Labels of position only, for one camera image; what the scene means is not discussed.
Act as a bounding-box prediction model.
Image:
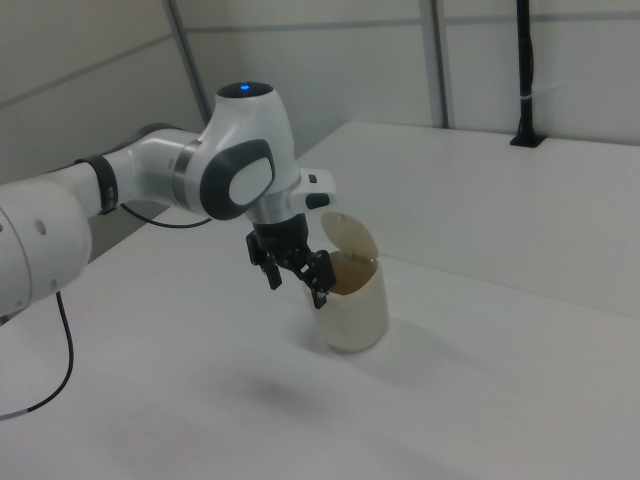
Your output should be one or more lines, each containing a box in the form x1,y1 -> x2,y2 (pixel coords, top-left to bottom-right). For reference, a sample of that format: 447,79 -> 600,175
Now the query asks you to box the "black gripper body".
252,213 -> 309,255

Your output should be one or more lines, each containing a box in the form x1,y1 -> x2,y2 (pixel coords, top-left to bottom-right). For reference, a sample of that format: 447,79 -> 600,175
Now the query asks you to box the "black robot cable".
0,199 -> 214,423

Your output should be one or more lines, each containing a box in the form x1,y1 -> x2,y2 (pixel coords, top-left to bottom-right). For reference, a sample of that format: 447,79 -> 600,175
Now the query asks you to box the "small beige lidded bin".
301,210 -> 391,356

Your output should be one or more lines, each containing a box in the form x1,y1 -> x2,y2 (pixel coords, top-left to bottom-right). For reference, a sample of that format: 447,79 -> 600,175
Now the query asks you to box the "grey partition post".
163,0 -> 213,137

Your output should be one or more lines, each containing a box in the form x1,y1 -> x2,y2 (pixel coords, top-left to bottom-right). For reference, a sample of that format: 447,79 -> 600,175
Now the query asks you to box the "black pole with base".
509,0 -> 547,149

